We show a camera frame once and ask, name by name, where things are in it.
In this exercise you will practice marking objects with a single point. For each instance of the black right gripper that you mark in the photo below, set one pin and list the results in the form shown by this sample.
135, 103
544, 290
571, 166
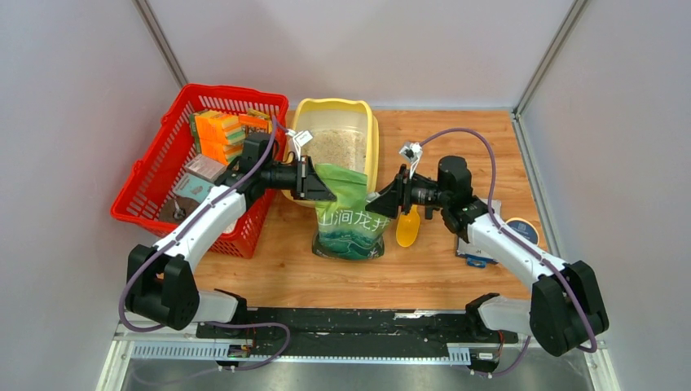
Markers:
396, 195

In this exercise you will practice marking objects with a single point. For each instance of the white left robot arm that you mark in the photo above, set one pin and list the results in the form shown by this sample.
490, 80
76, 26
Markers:
161, 290

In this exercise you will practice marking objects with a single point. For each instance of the orange patterned snack box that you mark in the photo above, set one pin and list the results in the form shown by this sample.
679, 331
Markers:
254, 121

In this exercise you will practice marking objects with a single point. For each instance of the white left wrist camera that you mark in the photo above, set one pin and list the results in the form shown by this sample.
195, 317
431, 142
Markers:
297, 140

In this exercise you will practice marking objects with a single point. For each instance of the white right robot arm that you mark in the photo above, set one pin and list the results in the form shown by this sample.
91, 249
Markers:
565, 309

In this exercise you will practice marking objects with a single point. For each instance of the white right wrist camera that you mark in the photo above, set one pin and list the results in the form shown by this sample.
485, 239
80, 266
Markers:
412, 152

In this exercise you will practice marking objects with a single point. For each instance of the red plastic basket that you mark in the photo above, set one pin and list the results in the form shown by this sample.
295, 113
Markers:
152, 179

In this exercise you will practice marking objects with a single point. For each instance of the yellow litter box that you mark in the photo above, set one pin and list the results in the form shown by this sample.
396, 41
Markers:
346, 133

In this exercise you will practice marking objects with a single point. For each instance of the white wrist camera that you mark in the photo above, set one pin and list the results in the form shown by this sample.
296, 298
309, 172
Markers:
412, 152
297, 140

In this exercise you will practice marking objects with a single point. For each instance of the blue razor package box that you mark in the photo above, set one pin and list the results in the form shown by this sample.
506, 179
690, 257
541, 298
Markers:
472, 254

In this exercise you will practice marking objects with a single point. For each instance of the pink teal small box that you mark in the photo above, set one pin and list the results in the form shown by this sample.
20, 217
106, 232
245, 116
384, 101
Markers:
198, 178

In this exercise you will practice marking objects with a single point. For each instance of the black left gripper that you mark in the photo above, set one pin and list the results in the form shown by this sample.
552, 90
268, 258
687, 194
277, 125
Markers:
309, 185

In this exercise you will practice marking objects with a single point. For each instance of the masking tape roll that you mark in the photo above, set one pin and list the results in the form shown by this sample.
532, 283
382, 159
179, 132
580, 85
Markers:
524, 228

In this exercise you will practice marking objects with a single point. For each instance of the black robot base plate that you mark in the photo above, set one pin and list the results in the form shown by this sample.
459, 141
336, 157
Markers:
355, 333

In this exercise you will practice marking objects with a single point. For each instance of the yellow litter scoop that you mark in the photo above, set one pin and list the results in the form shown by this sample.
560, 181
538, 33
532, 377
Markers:
407, 228

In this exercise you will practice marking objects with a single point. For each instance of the green cat litter bag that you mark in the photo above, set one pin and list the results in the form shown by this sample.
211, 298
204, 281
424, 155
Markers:
345, 229

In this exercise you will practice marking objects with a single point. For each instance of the orange sponge pack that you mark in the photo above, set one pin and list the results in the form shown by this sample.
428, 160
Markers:
217, 135

